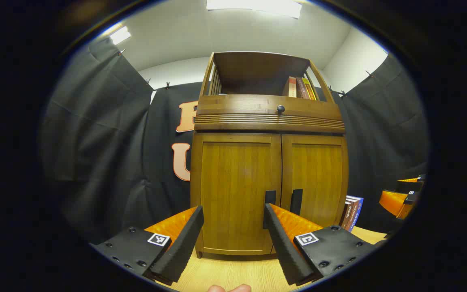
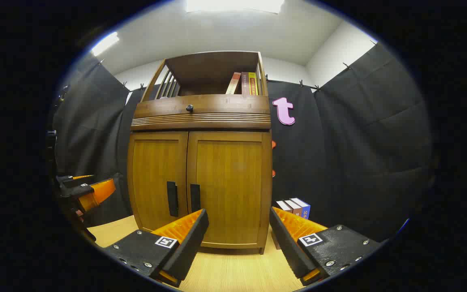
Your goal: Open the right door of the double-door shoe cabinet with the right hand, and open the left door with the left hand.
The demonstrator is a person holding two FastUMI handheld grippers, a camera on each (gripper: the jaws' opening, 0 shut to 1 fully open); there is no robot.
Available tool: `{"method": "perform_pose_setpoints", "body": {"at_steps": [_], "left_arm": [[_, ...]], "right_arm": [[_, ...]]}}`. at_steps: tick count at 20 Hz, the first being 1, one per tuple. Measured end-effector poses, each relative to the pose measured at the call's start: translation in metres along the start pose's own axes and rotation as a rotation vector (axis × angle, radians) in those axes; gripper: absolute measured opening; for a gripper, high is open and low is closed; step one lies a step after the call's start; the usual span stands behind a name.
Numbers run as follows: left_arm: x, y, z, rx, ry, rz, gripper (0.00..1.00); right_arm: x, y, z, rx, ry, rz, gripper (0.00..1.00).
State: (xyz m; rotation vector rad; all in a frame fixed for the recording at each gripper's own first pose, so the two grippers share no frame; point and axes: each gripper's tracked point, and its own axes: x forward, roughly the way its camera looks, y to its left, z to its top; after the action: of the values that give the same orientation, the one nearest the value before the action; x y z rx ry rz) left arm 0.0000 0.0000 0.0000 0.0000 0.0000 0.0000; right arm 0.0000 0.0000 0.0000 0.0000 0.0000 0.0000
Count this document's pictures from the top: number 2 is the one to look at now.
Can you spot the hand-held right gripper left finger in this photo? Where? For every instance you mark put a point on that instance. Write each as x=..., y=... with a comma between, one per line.
x=189, y=247

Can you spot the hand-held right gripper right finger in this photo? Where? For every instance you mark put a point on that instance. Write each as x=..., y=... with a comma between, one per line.
x=288, y=247

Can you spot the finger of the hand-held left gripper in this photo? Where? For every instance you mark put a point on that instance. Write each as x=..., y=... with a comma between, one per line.
x=65, y=180
x=81, y=190

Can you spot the wooden cabinet door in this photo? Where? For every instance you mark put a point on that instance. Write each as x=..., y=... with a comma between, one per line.
x=152, y=174
x=229, y=174

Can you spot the wooden double-door shoe cabinet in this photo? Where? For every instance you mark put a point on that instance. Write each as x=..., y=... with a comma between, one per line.
x=213, y=67

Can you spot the wooden cabinet drawer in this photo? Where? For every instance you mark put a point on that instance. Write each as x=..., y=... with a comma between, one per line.
x=225, y=104

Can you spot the reddish brown book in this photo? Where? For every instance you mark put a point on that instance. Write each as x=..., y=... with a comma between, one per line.
x=293, y=207

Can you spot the blue book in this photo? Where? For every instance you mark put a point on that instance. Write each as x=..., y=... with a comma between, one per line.
x=303, y=209

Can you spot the grey-brown book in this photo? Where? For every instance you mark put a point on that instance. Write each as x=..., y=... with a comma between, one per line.
x=283, y=206

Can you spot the black backdrop cloth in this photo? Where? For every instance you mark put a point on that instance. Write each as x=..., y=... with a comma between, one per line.
x=359, y=162

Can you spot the small ceiling light panel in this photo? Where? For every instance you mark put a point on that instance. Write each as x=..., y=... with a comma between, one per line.
x=104, y=44

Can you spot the maroon book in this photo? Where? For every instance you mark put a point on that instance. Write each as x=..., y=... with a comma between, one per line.
x=245, y=83

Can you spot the beige spine book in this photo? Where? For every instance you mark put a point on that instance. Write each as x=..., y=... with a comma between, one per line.
x=233, y=83

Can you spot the large ceiling light panel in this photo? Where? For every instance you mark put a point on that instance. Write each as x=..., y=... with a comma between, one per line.
x=233, y=5

